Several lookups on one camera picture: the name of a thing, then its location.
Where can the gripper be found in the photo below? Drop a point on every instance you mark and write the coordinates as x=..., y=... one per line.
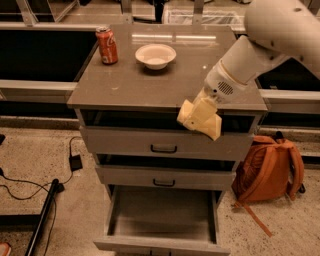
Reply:
x=218, y=84

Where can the yellow sponge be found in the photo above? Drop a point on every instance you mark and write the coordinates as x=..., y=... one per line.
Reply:
x=184, y=112

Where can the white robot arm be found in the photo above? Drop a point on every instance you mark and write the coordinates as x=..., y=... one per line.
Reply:
x=275, y=31

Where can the grey drawer cabinet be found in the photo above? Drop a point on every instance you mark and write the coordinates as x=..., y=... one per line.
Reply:
x=127, y=94

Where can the middle grey drawer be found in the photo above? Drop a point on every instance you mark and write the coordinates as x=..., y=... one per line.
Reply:
x=165, y=178

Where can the grey drawer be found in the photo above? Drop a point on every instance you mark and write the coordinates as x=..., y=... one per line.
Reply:
x=162, y=222
x=165, y=143
x=165, y=178

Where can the top grey drawer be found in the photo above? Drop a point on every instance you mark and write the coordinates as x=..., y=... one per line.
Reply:
x=165, y=143

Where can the bottom grey drawer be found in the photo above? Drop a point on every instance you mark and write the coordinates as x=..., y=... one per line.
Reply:
x=162, y=222

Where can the orange backpack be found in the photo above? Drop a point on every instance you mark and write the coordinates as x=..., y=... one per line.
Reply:
x=272, y=168

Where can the white paper bowl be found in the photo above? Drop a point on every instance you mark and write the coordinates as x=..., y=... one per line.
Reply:
x=155, y=56

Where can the red soda can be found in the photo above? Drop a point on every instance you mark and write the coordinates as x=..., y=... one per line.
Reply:
x=107, y=45

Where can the black power adapter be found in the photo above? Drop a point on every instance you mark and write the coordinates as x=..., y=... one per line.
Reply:
x=75, y=163

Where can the black stand leg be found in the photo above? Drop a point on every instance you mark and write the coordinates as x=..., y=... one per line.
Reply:
x=34, y=223

